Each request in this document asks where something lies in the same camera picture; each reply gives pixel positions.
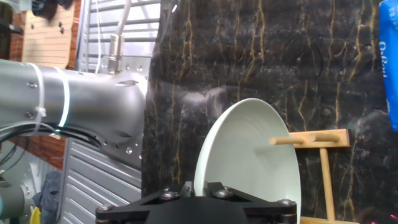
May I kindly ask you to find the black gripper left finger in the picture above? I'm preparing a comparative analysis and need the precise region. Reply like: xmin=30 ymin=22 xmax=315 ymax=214
xmin=95 ymin=182 xmax=192 ymax=224

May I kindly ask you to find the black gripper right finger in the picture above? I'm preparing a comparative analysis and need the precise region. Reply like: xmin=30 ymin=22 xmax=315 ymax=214
xmin=205 ymin=182 xmax=298 ymax=224

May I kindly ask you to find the pale green plate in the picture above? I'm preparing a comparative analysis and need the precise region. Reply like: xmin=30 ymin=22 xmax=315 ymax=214
xmin=193 ymin=98 xmax=302 ymax=224

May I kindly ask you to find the wooden dish rack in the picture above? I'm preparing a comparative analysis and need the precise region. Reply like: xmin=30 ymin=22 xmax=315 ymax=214
xmin=269 ymin=128 xmax=352 ymax=224

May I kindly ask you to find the grey blue cloth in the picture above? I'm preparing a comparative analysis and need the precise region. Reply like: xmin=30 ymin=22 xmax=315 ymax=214
xmin=40 ymin=170 xmax=63 ymax=224

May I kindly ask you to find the black marble pattern mat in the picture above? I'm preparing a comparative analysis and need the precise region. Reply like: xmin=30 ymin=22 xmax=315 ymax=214
xmin=141 ymin=0 xmax=398 ymax=224

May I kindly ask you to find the blue tissue pack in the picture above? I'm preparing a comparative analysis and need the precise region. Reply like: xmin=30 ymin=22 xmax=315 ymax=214
xmin=378 ymin=0 xmax=398 ymax=132

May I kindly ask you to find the black round object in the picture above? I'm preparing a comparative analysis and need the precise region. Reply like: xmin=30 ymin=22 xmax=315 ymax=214
xmin=30 ymin=0 xmax=74 ymax=19

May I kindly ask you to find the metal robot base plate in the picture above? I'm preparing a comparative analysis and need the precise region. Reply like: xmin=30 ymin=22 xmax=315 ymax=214
xmin=77 ymin=55 xmax=150 ymax=169

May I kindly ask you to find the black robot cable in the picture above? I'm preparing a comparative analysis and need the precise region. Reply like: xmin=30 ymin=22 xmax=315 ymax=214
xmin=0 ymin=124 xmax=102 ymax=149

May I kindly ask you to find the thick grey robot cable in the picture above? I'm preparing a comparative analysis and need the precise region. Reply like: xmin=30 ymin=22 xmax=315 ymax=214
xmin=107 ymin=0 xmax=132 ymax=75

